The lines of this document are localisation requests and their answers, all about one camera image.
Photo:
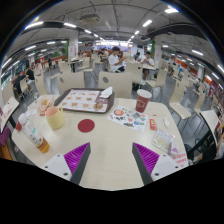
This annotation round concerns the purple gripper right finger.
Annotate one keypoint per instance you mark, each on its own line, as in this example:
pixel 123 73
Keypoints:
pixel 151 165

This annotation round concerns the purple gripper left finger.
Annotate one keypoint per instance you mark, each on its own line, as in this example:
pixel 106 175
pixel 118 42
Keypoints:
pixel 71 165

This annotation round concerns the clear plastic bag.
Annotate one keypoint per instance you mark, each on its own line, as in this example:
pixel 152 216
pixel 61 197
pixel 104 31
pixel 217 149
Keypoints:
pixel 163 140

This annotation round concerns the small red sauce packet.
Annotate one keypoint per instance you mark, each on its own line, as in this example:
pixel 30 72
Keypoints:
pixel 153 125

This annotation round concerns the dark red round coaster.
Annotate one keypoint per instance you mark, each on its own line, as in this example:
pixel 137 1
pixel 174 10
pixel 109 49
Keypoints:
pixel 86 125

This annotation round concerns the printed paper placemat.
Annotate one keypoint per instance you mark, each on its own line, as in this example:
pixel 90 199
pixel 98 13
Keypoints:
pixel 128 118

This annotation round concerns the yellow mug pink rim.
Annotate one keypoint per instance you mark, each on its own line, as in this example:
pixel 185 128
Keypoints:
pixel 54 116

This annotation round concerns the plastic tea bottle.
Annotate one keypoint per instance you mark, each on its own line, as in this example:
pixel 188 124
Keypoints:
pixel 33 134

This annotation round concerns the dark food tray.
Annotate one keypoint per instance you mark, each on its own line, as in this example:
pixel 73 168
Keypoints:
pixel 85 100

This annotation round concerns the red paper cup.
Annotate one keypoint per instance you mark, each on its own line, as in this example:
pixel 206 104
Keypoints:
pixel 143 98

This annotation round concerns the beige chair right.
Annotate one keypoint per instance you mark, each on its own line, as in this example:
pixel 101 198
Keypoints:
pixel 175 102

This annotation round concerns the beige chair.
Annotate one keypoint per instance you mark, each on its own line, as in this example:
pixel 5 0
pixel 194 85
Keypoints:
pixel 70 80
pixel 121 83
pixel 175 102

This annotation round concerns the crumpled food wrapper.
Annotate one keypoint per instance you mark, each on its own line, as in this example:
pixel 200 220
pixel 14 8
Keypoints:
pixel 43 103

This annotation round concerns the white crumpled napkin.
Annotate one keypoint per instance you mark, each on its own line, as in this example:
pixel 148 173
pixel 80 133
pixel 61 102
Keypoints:
pixel 107 92

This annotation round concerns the beige chair left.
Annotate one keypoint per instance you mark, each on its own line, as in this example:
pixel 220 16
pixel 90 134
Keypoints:
pixel 70 80

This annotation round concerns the beige chair centre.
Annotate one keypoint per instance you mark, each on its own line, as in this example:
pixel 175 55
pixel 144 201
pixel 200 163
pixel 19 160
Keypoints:
pixel 121 83

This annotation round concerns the person in black shirt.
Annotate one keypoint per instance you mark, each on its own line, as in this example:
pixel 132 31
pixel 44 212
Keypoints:
pixel 27 75

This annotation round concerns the seated person far right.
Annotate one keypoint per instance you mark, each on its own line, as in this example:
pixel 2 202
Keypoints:
pixel 147 60

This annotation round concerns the man in white shirt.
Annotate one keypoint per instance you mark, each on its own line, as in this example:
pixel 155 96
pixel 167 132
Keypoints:
pixel 116 63

